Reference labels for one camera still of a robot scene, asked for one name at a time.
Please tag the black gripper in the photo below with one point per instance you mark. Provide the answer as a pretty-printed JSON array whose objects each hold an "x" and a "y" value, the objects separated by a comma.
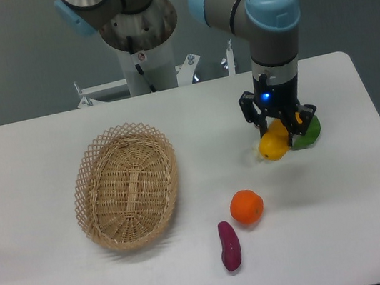
[{"x": 275, "y": 94}]

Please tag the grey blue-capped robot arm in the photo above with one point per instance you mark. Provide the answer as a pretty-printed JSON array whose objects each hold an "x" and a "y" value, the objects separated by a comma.
[{"x": 269, "y": 26}]

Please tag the green leafy vegetable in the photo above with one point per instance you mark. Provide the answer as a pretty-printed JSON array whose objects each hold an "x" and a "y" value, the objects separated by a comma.
[{"x": 310, "y": 137}]

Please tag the orange fruit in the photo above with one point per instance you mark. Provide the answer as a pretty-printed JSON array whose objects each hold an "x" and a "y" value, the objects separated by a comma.
[{"x": 246, "y": 207}]

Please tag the purple sweet potato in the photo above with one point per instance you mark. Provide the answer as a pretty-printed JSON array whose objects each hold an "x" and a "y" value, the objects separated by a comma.
[{"x": 231, "y": 249}]

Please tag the woven wicker basket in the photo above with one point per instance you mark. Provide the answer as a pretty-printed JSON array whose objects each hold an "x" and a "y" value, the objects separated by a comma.
[{"x": 127, "y": 187}]

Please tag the white metal base frame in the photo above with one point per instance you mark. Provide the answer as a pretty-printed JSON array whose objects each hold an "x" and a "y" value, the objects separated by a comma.
[{"x": 185, "y": 75}]

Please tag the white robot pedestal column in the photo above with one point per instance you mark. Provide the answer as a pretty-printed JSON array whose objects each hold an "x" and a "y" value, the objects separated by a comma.
[{"x": 143, "y": 42}]

